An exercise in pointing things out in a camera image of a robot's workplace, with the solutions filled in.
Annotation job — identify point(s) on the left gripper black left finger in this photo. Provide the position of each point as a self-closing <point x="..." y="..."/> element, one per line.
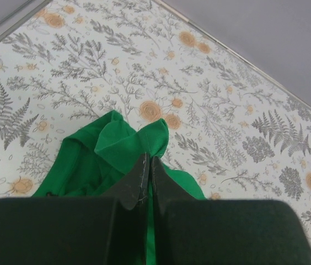
<point x="107" y="229"/>

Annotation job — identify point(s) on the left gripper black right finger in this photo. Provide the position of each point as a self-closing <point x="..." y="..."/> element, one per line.
<point x="192" y="231"/>

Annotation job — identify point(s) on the green t-shirt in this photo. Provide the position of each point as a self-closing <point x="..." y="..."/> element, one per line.
<point x="98" y="155"/>

